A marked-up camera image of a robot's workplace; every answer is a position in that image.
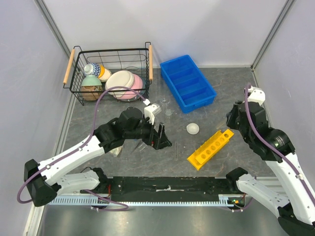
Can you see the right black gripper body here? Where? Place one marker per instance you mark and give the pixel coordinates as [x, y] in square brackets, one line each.
[233, 121]

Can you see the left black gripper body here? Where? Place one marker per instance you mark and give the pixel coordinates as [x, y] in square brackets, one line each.
[151, 139]

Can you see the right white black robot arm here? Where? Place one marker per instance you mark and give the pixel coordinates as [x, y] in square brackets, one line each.
[295, 210]

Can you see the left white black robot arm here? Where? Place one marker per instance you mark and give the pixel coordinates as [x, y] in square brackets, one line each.
[50, 178]

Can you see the clear glass funnel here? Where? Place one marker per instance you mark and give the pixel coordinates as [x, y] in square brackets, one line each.
[164, 102]

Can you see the yellow test tube rack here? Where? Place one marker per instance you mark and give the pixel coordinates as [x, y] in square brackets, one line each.
[210, 148]

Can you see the blue plastic divided bin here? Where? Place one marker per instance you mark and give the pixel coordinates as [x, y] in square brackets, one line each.
[187, 83]

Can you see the pink plate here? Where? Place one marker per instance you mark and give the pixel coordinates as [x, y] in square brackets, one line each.
[138, 84]

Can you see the cream white plate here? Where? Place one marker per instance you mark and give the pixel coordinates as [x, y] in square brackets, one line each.
[121, 78]

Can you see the brown ceramic bowl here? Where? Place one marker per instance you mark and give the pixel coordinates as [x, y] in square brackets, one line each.
[91, 93]

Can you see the yellow white bowl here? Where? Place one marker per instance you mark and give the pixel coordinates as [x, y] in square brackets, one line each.
[105, 74]

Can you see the mint green bowl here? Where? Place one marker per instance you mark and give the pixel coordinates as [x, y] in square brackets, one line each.
[91, 81]

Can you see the blue white patterned bowl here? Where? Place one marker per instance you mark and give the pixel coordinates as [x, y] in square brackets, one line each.
[92, 69]

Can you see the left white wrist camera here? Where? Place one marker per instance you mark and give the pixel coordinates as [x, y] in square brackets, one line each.
[151, 111]

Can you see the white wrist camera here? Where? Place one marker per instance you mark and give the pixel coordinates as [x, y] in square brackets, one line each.
[255, 94]
[151, 111]

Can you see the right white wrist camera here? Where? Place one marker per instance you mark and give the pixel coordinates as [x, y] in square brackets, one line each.
[255, 94]

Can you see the black wire dish basket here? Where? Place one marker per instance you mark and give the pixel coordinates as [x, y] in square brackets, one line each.
[138, 61]

